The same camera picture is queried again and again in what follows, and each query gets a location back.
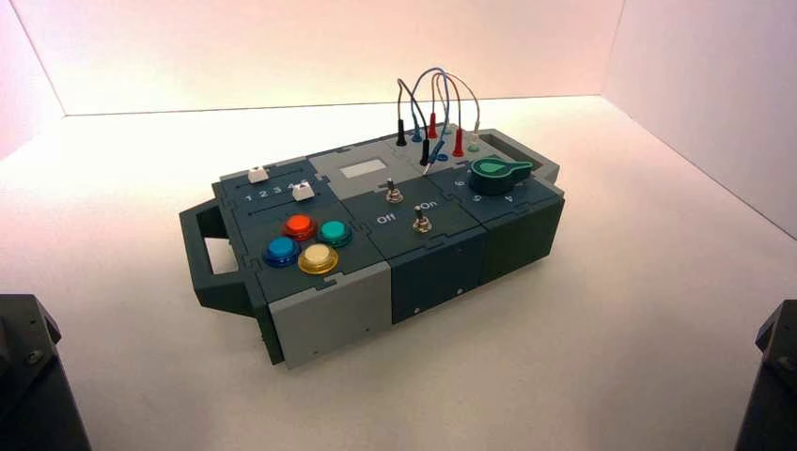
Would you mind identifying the blue jumper wire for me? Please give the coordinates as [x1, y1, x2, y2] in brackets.
[409, 66, 453, 174]

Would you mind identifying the dark teal grey control box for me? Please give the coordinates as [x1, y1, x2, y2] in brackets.
[179, 127, 567, 370]

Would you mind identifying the green push button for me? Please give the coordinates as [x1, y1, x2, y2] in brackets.
[317, 221, 353, 249]

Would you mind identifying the small white display window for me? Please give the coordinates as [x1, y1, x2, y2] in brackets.
[338, 159, 386, 180]

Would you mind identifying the yellow push button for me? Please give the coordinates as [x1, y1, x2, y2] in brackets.
[297, 244, 340, 277]

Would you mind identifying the red push button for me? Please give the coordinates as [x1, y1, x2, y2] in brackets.
[283, 214, 318, 242]

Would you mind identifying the green rotary knob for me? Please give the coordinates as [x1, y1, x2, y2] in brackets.
[468, 157, 536, 196]

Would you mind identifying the blue push button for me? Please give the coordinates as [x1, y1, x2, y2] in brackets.
[263, 237, 302, 269]

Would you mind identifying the red jumper wire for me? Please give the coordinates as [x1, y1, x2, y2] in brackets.
[427, 72, 466, 158]

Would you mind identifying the white jumper wire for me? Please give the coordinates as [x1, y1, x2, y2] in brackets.
[435, 73, 482, 152]

